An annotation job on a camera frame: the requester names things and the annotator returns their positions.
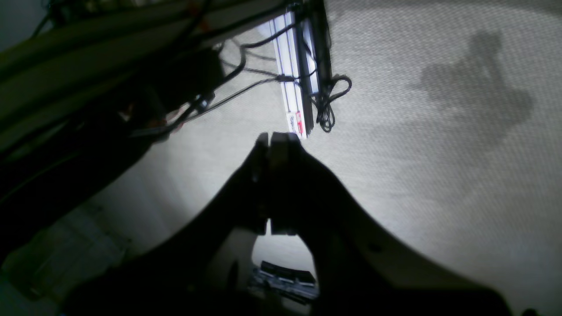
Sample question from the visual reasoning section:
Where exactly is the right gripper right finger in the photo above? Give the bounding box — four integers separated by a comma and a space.
269, 133, 511, 316

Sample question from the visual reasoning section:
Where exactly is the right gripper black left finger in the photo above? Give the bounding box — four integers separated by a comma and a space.
61, 133, 269, 316

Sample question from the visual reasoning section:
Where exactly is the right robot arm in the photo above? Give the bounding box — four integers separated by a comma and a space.
1, 0, 511, 316

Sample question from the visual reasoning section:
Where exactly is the black cable bundle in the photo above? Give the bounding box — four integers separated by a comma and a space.
220, 0, 353, 133

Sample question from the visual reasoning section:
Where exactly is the white aluminium rail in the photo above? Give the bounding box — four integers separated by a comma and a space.
268, 7, 320, 140

